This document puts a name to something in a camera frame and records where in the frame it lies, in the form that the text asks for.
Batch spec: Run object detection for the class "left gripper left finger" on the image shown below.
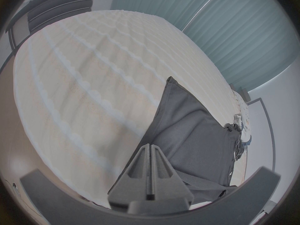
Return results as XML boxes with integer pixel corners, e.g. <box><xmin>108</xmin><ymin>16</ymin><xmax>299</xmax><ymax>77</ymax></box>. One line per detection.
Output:
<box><xmin>108</xmin><ymin>143</ymin><xmax>150</xmax><ymax>208</ymax></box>

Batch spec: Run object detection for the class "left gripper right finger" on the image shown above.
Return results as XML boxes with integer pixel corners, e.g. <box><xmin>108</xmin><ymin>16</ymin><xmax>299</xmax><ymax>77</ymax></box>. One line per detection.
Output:
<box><xmin>151</xmin><ymin>144</ymin><xmax>194</xmax><ymax>205</ymax></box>

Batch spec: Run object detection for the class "black T-shirt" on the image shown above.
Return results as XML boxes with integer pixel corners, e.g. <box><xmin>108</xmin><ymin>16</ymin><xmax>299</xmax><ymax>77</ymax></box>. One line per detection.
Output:
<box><xmin>122</xmin><ymin>76</ymin><xmax>245</xmax><ymax>204</ymax></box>

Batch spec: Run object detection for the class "bed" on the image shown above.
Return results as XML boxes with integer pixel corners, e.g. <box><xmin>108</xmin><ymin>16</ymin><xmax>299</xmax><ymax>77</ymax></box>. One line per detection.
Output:
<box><xmin>13</xmin><ymin>10</ymin><xmax>276</xmax><ymax>207</ymax></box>

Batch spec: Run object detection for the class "black shiny garment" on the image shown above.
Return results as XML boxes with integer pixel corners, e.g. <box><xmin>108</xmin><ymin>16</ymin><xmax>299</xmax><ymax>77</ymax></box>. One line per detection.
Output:
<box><xmin>224</xmin><ymin>123</ymin><xmax>245</xmax><ymax>160</ymax></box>

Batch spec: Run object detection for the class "white printed pillow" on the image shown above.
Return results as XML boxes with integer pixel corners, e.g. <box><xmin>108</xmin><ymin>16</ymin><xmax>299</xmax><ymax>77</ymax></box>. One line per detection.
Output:
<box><xmin>232</xmin><ymin>90</ymin><xmax>251</xmax><ymax>135</ymax></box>

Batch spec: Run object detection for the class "grey bedside table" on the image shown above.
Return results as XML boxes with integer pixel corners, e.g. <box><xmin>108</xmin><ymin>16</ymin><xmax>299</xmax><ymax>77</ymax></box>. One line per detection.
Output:
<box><xmin>229</xmin><ymin>83</ymin><xmax>251</xmax><ymax>101</ymax></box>

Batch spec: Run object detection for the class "blue-green curtain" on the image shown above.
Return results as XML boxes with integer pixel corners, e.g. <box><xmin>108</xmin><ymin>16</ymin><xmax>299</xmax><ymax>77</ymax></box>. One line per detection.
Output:
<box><xmin>110</xmin><ymin>0</ymin><xmax>228</xmax><ymax>32</ymax></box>
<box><xmin>183</xmin><ymin>0</ymin><xmax>300</xmax><ymax>92</ymax></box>

